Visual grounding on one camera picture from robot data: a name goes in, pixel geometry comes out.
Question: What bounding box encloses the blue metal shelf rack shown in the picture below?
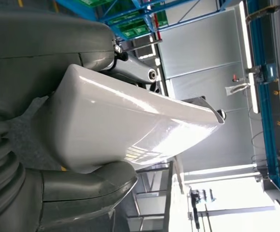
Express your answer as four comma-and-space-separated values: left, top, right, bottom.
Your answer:
55, 0, 232, 41

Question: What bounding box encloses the green plastic crate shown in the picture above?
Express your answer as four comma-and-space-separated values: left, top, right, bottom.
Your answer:
76, 0, 114, 9
108, 11, 151, 40
155, 10, 169, 28

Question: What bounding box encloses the white tube light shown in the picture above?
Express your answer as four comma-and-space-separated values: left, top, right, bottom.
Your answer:
247, 72, 260, 115
238, 0, 254, 70

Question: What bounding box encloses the blue rail strip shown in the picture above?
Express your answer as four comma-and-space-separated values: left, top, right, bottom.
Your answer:
246, 0, 280, 205

